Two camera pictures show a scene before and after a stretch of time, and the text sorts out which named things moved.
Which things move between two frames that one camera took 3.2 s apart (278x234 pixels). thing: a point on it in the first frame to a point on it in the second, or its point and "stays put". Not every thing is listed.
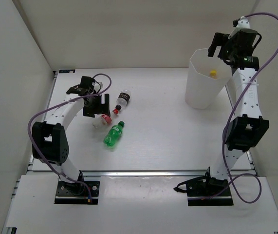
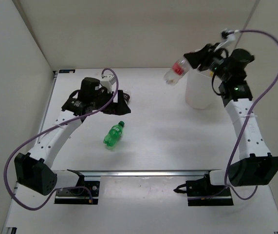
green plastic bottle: (113, 134) stays put
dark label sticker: (66, 70) stays put
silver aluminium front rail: (144, 173) stays put
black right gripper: (220, 40) to (196, 59)
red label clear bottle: (101, 120) to (177, 70)
